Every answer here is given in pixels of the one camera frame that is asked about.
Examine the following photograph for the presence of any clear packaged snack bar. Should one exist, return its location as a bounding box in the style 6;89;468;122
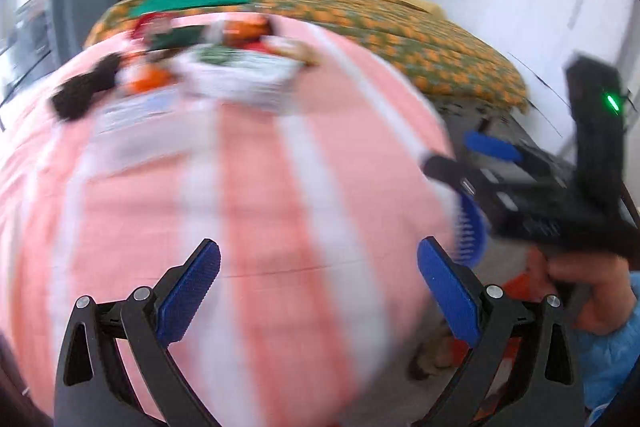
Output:
260;36;320;67

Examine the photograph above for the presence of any pink striped tablecloth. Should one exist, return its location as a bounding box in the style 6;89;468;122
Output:
1;17;456;426

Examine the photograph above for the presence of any crushed red soda can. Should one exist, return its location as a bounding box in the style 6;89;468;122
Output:
130;12;172;41

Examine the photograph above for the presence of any blue sleeve right forearm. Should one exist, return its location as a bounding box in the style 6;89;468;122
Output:
576;303;640;413

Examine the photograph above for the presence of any blue plastic waste basket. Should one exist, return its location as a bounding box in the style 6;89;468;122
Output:
452;193;488;268

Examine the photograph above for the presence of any crushed orange soda can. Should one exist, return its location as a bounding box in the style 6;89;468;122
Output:
221;13;274;48

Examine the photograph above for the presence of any white milk carton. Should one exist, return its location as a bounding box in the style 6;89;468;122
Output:
170;44;303;112

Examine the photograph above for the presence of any orange white snack bag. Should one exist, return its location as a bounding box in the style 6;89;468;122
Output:
116;52;176;95

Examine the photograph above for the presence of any dark brown pine cone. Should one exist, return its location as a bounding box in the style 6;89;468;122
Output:
50;53;122;121

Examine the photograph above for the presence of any person's right hand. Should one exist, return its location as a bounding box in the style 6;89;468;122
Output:
526;248;637;336

